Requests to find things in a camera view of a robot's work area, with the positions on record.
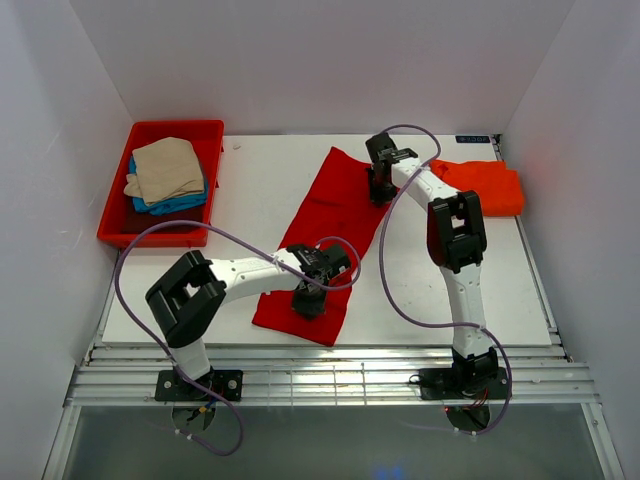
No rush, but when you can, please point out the red t shirt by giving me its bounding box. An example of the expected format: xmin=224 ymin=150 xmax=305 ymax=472
xmin=252 ymin=147 xmax=388 ymax=346

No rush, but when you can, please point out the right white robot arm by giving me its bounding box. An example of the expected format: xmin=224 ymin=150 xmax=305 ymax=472
xmin=369 ymin=147 xmax=499 ymax=397

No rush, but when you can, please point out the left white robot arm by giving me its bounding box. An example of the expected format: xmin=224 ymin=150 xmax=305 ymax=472
xmin=145 ymin=244 xmax=333 ymax=400

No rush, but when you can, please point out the blue table label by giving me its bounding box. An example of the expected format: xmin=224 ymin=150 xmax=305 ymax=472
xmin=455 ymin=135 xmax=491 ymax=144

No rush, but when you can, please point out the folded orange t shirt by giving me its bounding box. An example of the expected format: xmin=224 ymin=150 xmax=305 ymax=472
xmin=430 ymin=160 xmax=525 ymax=217

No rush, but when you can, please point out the blue folded t shirt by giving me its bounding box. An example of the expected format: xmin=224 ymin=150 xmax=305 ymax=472
xmin=125 ymin=156 xmax=209 ymax=216

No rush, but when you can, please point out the dark maroon folded t shirt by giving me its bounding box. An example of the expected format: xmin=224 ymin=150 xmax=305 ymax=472
xmin=120 ymin=206 xmax=204 ymax=235

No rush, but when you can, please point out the beige folded t shirt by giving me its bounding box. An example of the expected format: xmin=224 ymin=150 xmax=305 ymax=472
xmin=132 ymin=137 xmax=204 ymax=204

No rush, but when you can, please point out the red plastic bin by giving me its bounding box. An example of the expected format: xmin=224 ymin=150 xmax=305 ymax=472
xmin=97 ymin=120 xmax=224 ymax=249

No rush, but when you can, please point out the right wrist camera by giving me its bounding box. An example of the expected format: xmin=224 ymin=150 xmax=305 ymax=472
xmin=365 ymin=132 xmax=398 ymax=163

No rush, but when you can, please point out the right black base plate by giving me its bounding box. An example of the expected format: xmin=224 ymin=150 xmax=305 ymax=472
xmin=415 ymin=367 xmax=509 ymax=400

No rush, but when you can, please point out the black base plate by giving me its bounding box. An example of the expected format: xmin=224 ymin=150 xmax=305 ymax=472
xmin=154 ymin=370 xmax=244 ymax=402
xmin=415 ymin=367 xmax=509 ymax=400

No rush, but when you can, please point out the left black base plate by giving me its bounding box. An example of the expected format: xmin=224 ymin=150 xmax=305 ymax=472
xmin=154 ymin=370 xmax=244 ymax=402

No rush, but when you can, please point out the aluminium rail frame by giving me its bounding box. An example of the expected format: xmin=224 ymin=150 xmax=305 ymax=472
xmin=45 ymin=135 xmax=624 ymax=479

